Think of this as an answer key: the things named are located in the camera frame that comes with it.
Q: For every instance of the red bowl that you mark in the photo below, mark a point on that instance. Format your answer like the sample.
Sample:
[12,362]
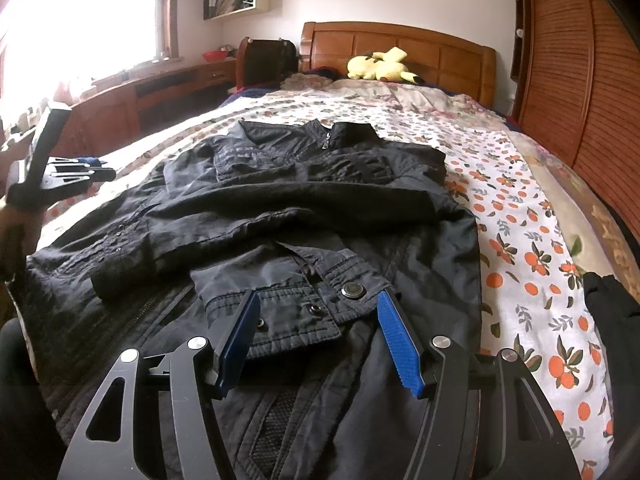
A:
[214,56]

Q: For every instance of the orange print bedsheet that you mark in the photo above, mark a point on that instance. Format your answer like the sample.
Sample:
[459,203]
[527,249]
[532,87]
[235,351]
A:
[525,240]

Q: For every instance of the wooden bed headboard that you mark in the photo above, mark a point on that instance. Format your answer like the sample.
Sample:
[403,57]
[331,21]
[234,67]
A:
[440,55]

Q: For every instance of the black garment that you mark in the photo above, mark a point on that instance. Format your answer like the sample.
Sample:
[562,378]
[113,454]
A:
[615,360]

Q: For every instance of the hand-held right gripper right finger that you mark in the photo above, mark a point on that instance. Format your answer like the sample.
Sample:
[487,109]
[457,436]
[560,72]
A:
[400,345]

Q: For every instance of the yellow plush toy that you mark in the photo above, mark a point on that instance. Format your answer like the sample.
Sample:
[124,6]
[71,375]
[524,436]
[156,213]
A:
[380,67]

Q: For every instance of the floral quilt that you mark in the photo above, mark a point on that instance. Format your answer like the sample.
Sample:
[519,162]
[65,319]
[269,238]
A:
[425,97]

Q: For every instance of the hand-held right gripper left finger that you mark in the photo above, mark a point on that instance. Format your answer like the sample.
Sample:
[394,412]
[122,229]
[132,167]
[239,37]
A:
[240,345]

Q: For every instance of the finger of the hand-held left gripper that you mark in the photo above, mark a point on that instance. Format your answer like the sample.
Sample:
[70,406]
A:
[80,176]
[75,163]

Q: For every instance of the black backpack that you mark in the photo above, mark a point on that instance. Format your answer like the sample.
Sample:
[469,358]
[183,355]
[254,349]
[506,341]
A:
[270,62]

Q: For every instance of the wooden framed window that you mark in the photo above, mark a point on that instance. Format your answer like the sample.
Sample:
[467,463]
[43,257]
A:
[75,20]

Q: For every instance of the black binders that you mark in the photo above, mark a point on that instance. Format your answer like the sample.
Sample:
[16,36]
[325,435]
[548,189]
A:
[211,2]

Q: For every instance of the black jacket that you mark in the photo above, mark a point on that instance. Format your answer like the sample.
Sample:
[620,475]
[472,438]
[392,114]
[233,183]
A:
[300,200]

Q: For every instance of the wooden desk cabinet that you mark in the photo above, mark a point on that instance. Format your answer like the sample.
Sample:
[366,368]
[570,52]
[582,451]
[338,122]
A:
[125,105]

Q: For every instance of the wooden louvered wardrobe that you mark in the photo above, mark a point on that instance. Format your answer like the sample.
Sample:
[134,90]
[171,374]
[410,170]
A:
[575,85]

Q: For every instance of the navy blanket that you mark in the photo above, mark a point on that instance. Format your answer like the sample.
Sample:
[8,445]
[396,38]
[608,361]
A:
[245,94]

